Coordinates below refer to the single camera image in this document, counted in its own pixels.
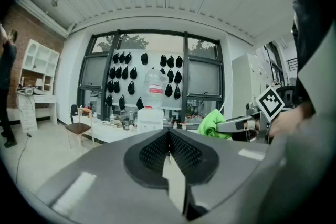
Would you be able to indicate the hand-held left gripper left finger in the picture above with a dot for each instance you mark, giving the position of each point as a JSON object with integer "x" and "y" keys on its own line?
{"x": 105, "y": 186}

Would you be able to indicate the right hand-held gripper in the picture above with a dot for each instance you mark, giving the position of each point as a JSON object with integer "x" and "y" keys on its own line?
{"x": 270, "y": 105}

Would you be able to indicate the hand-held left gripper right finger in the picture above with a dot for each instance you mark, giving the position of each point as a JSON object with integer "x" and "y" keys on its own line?
{"x": 231, "y": 173}

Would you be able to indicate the green cleaning cloth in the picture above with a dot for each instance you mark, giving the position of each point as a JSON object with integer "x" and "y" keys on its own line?
{"x": 210, "y": 123}

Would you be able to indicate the white water dispenser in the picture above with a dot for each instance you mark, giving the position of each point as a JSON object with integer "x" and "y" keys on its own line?
{"x": 149, "y": 120}

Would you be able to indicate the person's right hand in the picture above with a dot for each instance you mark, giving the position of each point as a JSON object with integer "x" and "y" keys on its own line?
{"x": 288, "y": 119}

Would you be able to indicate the white tall cabinet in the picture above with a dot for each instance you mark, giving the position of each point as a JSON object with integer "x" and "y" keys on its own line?
{"x": 244, "y": 81}

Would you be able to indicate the white low counter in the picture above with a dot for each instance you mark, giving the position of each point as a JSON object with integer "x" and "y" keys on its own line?
{"x": 110, "y": 133}

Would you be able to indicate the wooden chair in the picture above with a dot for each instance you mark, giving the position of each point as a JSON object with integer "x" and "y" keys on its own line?
{"x": 77, "y": 127}

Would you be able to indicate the row of small bottles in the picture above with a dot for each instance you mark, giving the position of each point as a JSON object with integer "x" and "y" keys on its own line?
{"x": 126, "y": 123}

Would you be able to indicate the black bag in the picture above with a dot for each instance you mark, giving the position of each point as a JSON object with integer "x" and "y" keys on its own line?
{"x": 74, "y": 110}

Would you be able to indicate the white pegboard panel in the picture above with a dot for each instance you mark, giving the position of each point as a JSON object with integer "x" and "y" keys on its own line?
{"x": 153, "y": 60}

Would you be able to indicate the group of black caps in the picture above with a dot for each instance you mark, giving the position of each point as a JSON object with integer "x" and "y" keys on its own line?
{"x": 133, "y": 73}

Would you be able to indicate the white table lamp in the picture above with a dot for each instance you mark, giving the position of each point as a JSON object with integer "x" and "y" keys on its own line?
{"x": 39, "y": 83}

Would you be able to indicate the white shelf desk unit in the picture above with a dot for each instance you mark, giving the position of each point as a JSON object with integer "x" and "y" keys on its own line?
{"x": 39, "y": 60}

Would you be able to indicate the person in blue mask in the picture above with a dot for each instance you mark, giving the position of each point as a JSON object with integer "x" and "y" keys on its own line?
{"x": 315, "y": 8}

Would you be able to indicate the ceiling smoke detector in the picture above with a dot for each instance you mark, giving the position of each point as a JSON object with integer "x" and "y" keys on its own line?
{"x": 54, "y": 3}

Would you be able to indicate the black window frame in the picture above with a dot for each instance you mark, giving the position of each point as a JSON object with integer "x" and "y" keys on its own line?
{"x": 186, "y": 73}

